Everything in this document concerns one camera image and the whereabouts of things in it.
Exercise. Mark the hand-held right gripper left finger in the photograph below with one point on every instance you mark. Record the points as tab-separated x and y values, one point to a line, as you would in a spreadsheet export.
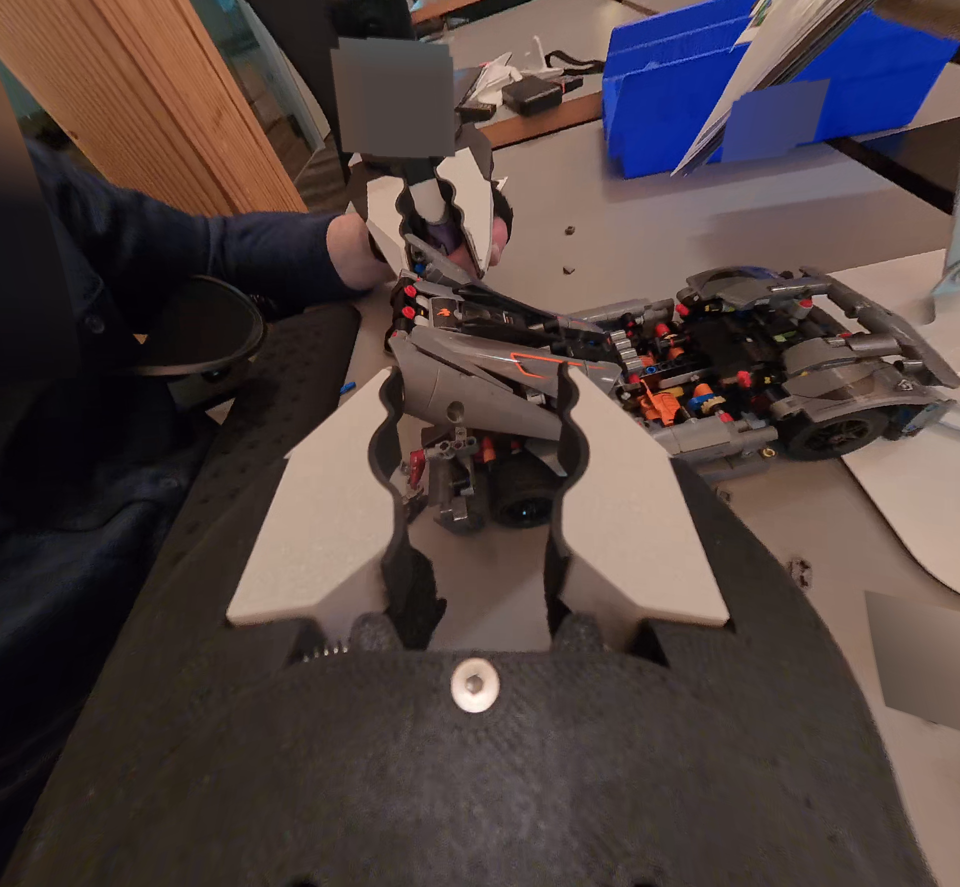
315	527

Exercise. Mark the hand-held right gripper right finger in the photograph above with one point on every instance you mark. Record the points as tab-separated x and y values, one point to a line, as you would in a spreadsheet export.
637	527

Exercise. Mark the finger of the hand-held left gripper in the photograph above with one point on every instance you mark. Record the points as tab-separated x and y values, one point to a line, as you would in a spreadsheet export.
382	212
469	212

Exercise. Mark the grey lego car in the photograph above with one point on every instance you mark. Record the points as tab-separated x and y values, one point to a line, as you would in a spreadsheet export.
480	384

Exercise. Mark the small black lego pin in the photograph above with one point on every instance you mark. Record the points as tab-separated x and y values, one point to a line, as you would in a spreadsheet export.
799	573

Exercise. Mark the person's left hand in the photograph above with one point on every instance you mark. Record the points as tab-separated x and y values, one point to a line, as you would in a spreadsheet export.
352	257

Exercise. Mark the black rectangular case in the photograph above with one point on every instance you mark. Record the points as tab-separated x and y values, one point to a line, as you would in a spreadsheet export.
532	94

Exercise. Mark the blue plastic storage bin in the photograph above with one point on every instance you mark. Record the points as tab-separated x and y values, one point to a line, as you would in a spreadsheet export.
660	77

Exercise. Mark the black chair base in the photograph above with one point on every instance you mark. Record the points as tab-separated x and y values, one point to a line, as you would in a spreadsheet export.
202	332

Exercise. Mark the wooden slatted column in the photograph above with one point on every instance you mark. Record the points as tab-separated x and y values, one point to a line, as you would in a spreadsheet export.
112	39

